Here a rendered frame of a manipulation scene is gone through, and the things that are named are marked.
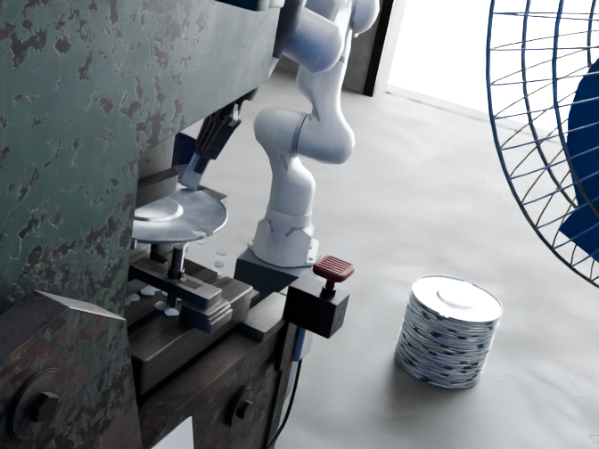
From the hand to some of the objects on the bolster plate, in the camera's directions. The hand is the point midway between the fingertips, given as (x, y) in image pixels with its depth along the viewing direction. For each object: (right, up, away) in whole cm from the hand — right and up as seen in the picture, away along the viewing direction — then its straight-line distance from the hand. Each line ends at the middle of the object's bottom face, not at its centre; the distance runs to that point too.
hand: (195, 170), depth 146 cm
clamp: (0, -23, -24) cm, 33 cm away
